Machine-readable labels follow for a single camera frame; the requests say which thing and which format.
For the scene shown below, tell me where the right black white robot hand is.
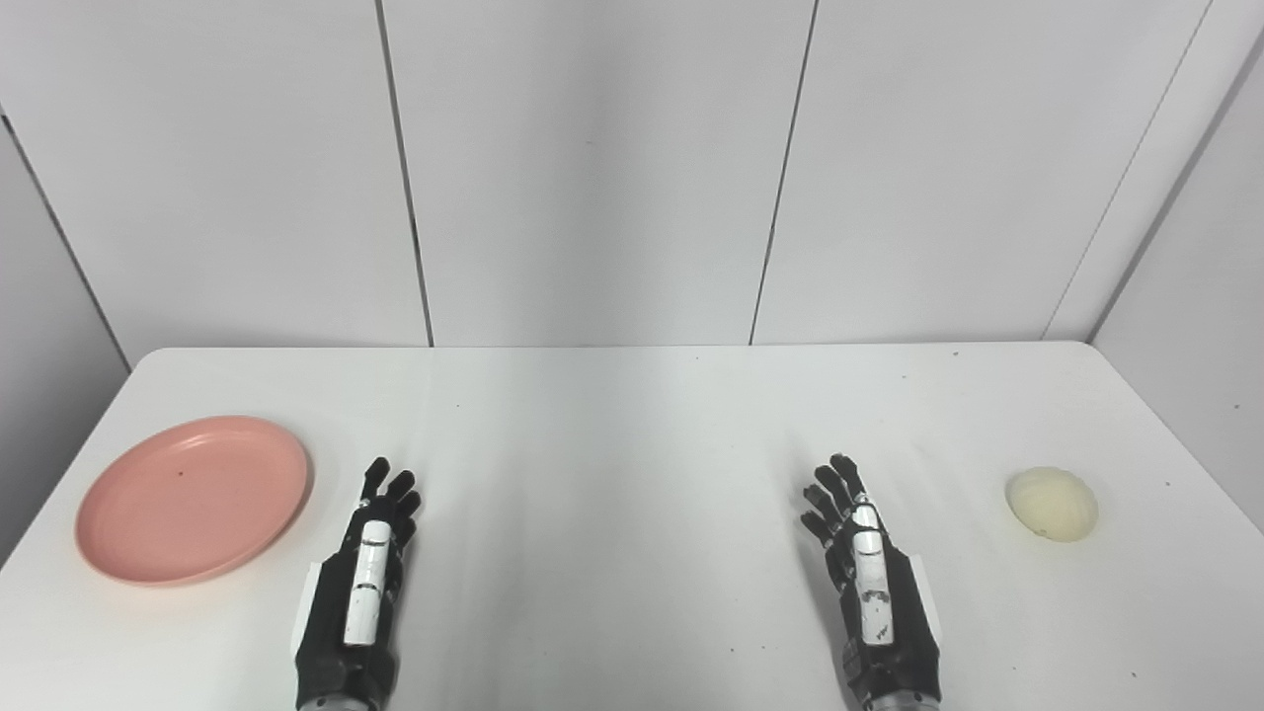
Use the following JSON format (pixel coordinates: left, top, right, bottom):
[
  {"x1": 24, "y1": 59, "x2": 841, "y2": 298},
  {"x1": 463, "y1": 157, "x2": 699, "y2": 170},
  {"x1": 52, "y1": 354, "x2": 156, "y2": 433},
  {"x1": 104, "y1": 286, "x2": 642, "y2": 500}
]
[{"x1": 801, "y1": 453, "x2": 942, "y2": 711}]

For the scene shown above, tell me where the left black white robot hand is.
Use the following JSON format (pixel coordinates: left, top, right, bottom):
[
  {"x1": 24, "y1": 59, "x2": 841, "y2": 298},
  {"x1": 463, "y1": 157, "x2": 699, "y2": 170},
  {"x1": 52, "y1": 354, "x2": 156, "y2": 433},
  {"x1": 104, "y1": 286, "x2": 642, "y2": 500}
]
[{"x1": 292, "y1": 456, "x2": 423, "y2": 711}]

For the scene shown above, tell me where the pink round plate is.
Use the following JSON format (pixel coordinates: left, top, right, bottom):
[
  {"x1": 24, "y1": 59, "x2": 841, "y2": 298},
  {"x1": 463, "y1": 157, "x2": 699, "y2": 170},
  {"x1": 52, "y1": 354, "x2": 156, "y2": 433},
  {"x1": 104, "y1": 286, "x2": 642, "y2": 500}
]
[{"x1": 75, "y1": 415, "x2": 312, "y2": 589}]

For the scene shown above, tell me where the cream steamed bun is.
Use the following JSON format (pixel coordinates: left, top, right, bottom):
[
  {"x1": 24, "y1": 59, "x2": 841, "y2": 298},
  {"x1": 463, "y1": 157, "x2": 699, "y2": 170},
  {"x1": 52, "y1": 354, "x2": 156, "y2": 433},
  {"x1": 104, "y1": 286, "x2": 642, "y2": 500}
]
[{"x1": 1004, "y1": 466, "x2": 1100, "y2": 543}]

